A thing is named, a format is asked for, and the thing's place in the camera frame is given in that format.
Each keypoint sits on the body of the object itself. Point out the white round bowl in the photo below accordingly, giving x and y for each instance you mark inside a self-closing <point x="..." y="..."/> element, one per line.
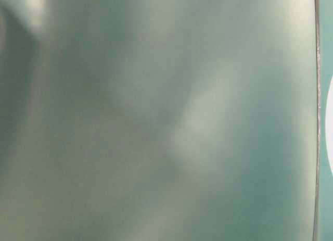
<point x="329" y="126"/>

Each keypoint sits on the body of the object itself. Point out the green table mat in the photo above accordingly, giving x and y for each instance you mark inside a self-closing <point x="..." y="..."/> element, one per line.
<point x="158" y="120"/>

